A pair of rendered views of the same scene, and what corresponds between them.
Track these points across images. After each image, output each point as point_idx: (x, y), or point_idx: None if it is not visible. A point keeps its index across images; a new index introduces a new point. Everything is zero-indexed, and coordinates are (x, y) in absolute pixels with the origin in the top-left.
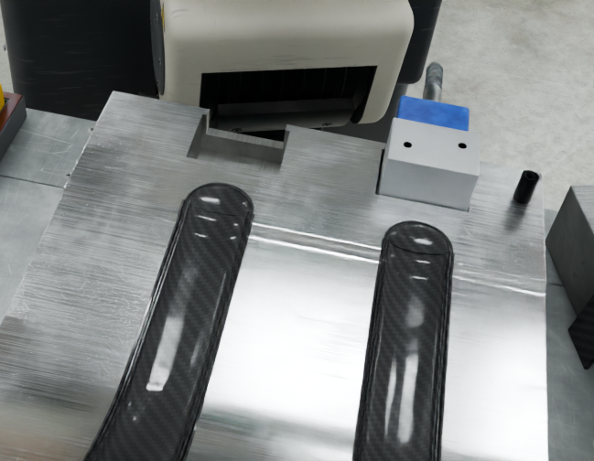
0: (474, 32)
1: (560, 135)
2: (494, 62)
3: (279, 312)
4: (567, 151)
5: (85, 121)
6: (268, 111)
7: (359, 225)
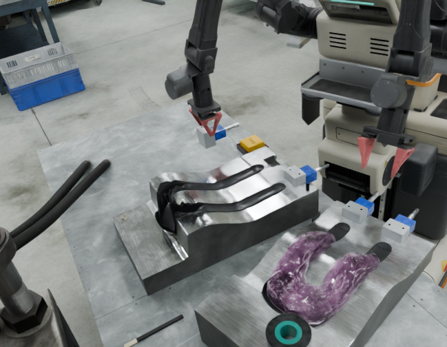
0: None
1: None
2: None
3: (248, 184)
4: None
5: (277, 155)
6: (339, 177)
7: (274, 180)
